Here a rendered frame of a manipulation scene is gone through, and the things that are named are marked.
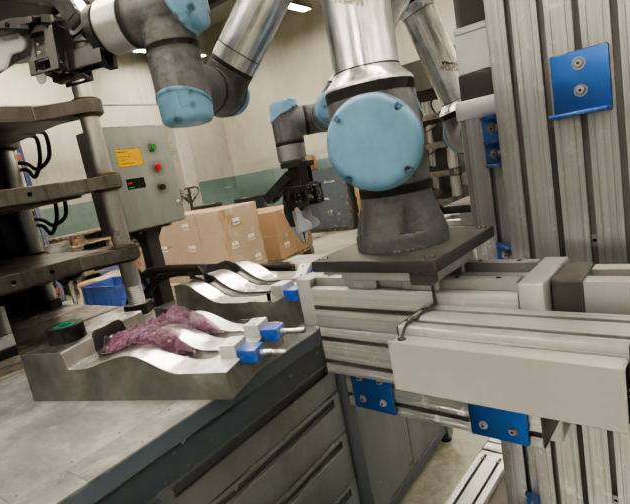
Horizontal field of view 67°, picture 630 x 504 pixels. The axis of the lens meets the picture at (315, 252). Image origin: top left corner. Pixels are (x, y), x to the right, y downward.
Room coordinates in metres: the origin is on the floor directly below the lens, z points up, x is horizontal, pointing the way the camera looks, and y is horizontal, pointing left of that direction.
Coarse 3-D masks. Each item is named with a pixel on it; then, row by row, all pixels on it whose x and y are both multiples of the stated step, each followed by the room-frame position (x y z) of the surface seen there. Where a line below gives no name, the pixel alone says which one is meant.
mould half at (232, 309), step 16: (224, 272) 1.40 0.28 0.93; (256, 272) 1.43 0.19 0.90; (272, 272) 1.45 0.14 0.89; (176, 288) 1.33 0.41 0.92; (192, 288) 1.29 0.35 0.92; (208, 288) 1.30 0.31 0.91; (240, 288) 1.33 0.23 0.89; (256, 288) 1.31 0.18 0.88; (176, 304) 1.40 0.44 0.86; (192, 304) 1.30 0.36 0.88; (208, 304) 1.25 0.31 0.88; (224, 304) 1.22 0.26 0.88; (240, 304) 1.18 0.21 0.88; (256, 304) 1.14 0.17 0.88; (272, 304) 1.11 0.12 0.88; (288, 304) 1.15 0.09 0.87; (272, 320) 1.12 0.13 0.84; (288, 320) 1.14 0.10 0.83
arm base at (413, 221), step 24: (360, 192) 0.76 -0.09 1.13; (384, 192) 0.72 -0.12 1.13; (408, 192) 0.72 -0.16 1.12; (432, 192) 0.75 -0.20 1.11; (360, 216) 0.78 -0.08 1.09; (384, 216) 0.72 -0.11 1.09; (408, 216) 0.72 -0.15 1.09; (432, 216) 0.72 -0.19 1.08; (360, 240) 0.75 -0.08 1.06; (384, 240) 0.71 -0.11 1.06; (408, 240) 0.70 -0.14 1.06; (432, 240) 0.70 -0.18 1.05
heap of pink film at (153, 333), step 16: (160, 320) 1.08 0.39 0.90; (176, 320) 1.05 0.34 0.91; (192, 320) 1.04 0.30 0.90; (208, 320) 1.06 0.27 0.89; (112, 336) 1.05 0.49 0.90; (128, 336) 1.01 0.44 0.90; (144, 336) 0.95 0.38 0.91; (160, 336) 0.95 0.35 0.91; (176, 336) 0.97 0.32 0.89; (112, 352) 0.97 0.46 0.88; (176, 352) 0.93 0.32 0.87; (192, 352) 0.94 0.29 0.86
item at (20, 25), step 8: (32, 16) 0.73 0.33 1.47; (0, 24) 0.73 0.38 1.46; (8, 24) 0.73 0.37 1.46; (16, 24) 0.73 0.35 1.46; (24, 24) 0.73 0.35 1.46; (32, 24) 0.74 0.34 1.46; (0, 32) 0.74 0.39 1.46; (8, 32) 0.74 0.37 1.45; (16, 32) 0.74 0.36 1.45; (24, 32) 0.74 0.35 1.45
